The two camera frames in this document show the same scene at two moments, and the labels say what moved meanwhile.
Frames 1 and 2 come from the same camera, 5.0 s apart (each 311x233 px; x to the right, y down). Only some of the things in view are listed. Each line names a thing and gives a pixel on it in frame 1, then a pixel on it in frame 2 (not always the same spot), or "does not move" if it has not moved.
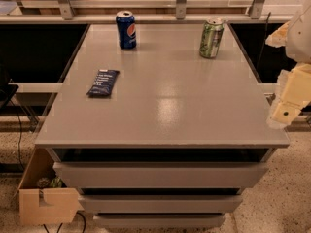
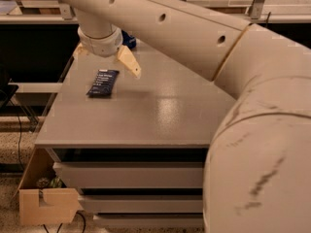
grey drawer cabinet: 156,136 does not move
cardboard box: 43,196 does not move
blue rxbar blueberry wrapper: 103,83 does not move
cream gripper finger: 284,115 → 127,58
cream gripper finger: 279,37 → 81,50
